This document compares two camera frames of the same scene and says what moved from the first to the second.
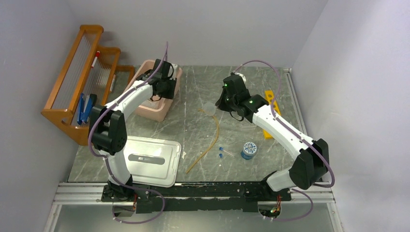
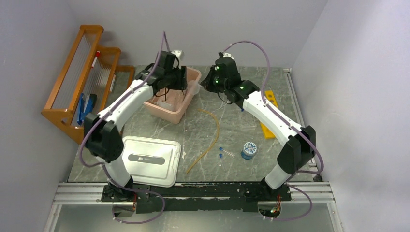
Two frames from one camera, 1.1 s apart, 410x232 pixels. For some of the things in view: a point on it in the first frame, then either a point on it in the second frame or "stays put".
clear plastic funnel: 209,108 to 193,87
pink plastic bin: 144,65 to 180,98
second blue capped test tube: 221,156 stays put
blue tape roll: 248,150 stays put
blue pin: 221,149 stays put
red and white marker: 97,55 stays put
